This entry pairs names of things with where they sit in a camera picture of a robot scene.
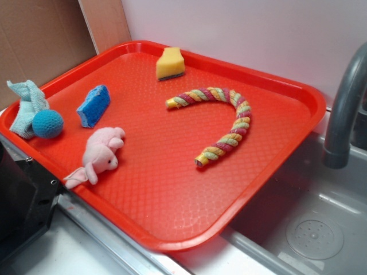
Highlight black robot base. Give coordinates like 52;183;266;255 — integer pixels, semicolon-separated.
1;145;60;264

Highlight red plastic tray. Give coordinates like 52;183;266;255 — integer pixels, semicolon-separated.
1;41;326;252

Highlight yellow sponge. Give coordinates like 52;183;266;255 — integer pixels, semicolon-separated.
156;47;185;81

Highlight pink plush pig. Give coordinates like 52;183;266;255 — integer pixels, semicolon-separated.
64;127;125;189

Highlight blue sponge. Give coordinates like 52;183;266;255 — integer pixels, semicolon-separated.
76;85;111;128

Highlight blue knitted ball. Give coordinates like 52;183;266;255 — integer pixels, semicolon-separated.
32;109;64;139

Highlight grey plastic sink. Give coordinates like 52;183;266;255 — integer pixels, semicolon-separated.
173;117;366;274

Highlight light blue cloth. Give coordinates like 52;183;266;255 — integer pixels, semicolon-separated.
7;80;49;139

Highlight grey faucet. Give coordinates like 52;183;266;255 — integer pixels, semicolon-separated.
322;44;366;169

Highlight sink drain cover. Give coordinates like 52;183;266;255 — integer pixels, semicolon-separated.
286;214;344;260

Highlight brown cardboard panel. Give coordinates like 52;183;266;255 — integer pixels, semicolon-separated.
1;1;131;109

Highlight multicolored twisted rope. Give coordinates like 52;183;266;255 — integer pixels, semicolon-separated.
165;87;253;168

